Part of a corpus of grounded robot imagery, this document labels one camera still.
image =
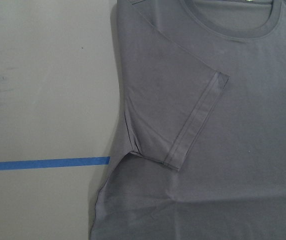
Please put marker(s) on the dark brown t-shirt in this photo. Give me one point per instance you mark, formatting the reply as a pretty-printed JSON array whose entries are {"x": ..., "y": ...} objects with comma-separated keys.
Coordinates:
[{"x": 200, "y": 149}]

